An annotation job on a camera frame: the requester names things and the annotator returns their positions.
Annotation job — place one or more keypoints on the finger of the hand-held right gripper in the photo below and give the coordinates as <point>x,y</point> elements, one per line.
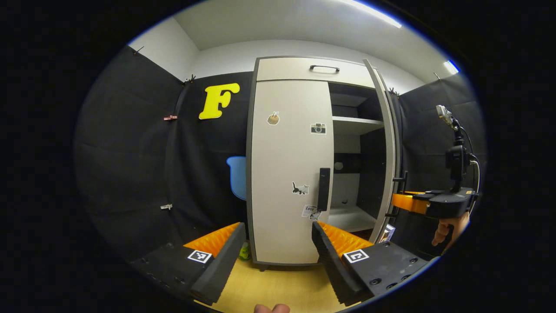
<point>408,202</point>

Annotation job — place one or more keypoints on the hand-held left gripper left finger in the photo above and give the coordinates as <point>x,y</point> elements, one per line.
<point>221,269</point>

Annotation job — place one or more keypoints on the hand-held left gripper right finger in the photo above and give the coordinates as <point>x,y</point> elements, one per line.
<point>334,269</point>

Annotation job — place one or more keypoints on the grey double-door shoe cabinet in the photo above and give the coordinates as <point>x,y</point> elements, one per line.
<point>295,69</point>

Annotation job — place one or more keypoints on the white cabinet shelf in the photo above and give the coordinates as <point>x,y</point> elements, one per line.
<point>349,219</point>
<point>354,125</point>

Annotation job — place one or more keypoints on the yellow plush toy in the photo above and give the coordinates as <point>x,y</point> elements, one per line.
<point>244,252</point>

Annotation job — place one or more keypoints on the small printed box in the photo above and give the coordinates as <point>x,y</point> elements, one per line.
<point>388,232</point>

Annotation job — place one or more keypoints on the white cloth clip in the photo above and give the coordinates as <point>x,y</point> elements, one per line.
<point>166,207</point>

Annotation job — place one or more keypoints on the black cloth clip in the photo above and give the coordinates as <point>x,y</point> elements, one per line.
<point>138,50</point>
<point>190,79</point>
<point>393,91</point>
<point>437,76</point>

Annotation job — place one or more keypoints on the short ceiling light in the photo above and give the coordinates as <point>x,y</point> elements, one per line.
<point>451,67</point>

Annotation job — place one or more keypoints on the black backdrop cloth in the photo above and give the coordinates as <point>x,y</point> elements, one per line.
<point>130,152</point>

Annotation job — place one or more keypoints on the pink cloth clip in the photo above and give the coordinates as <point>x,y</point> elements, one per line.
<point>170,118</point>

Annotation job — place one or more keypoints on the long ceiling strip light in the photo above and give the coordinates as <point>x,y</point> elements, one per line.
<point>373,13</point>

